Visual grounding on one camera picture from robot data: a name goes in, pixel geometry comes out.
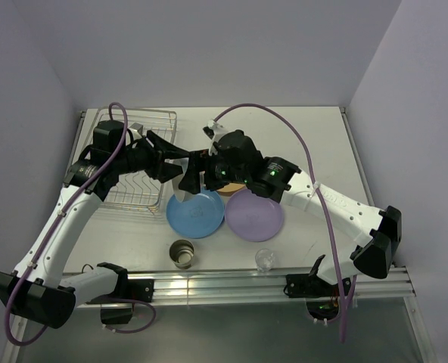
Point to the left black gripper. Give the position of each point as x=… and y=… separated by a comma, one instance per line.
x=163, y=172

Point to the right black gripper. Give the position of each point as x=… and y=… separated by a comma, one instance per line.
x=190, y=181

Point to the white ceramic bowl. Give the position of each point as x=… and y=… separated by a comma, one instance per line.
x=181, y=195

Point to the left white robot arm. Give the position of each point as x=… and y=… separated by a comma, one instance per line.
x=36, y=289

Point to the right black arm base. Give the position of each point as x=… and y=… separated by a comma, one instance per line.
x=308, y=286

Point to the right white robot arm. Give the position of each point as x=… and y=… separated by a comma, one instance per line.
x=233, y=158

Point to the blue plate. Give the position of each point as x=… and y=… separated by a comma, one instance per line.
x=198, y=217

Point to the orange plate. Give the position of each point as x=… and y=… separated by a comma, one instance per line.
x=230, y=189

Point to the steel cup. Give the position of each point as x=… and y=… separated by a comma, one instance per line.
x=181, y=253

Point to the purple plate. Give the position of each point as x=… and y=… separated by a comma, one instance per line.
x=253, y=218

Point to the clear glass cup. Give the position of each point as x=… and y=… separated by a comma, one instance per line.
x=265, y=260

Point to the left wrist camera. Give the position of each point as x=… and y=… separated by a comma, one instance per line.
x=136, y=130

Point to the metal wire dish rack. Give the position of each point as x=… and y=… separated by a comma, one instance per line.
x=148, y=189

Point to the aluminium mounting rail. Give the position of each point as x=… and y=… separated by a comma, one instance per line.
x=194, y=288

